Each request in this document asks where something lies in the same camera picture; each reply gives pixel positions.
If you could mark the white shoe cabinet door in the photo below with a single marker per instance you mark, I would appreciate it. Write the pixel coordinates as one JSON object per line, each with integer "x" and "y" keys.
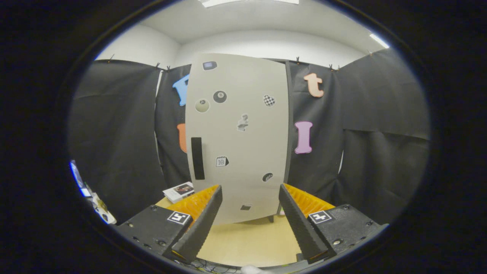
{"x": 243, "y": 160}

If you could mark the grey shoe cabinet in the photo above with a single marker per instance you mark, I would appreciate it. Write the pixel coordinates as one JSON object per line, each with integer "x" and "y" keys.
{"x": 290, "y": 152}

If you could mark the white printed box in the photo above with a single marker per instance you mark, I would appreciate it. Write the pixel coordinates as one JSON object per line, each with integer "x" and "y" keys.
{"x": 104, "y": 213}

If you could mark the black backdrop cloth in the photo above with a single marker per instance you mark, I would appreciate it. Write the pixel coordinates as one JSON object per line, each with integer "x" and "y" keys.
{"x": 114, "y": 133}

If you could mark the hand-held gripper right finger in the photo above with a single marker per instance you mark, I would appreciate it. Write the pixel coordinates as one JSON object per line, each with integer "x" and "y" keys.
{"x": 300, "y": 228}

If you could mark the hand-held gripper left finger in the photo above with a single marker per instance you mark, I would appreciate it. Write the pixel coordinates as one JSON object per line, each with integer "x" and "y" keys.
{"x": 201, "y": 228}

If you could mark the white book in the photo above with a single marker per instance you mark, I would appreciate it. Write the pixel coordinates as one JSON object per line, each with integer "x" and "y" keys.
{"x": 177, "y": 190}

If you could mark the small ceiling light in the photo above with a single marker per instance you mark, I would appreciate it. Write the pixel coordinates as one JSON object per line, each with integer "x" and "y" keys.
{"x": 379, "y": 40}

